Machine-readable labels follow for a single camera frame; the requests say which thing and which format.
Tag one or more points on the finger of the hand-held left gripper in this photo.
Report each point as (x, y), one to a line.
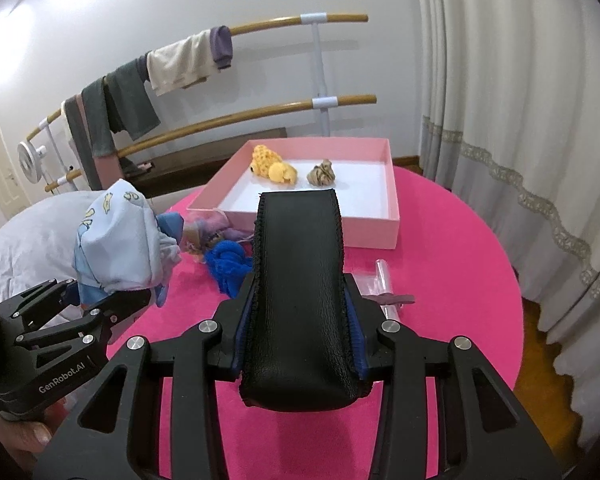
(105, 310)
(40, 297)

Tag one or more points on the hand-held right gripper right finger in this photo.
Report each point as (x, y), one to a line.
(356, 345)

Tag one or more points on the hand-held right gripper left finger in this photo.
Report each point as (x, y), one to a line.
(242, 325)

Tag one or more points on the blue crochet piece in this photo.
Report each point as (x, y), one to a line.
(225, 265)

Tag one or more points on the black leather pouch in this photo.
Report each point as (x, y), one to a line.
(300, 285)

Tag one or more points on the light blue plush toy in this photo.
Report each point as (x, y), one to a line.
(120, 240)

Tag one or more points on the clear plastic bag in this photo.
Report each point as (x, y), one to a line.
(382, 277)

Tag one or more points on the pink box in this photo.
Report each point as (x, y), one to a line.
(370, 210)

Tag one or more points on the person's left hand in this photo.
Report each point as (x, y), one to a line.
(25, 440)

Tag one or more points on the pastel organza scrunchie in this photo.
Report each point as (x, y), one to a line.
(200, 230)

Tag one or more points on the round pink table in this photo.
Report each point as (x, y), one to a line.
(455, 270)

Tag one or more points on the white fan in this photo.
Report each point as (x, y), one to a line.
(30, 160)

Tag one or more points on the pair of slippers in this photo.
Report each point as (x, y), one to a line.
(135, 167)

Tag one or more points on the pink and taupe garment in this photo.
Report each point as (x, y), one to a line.
(82, 145)

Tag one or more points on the yellow crochet toy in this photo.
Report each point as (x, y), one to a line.
(272, 165)

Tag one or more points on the brown striped scrunchie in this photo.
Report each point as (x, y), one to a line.
(321, 174)

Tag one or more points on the dark wooden bench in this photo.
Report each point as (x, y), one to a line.
(195, 157)

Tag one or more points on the grey green garment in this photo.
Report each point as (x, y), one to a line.
(97, 120)

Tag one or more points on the wooden ballet barre rack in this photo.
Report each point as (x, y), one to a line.
(205, 127)

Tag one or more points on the dark grey garment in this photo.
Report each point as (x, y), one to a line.
(130, 100)

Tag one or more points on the cream garment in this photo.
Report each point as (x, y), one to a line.
(180, 65)

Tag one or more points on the purple garment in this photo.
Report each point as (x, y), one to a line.
(221, 45)

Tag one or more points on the white curtain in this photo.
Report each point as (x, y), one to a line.
(520, 110)

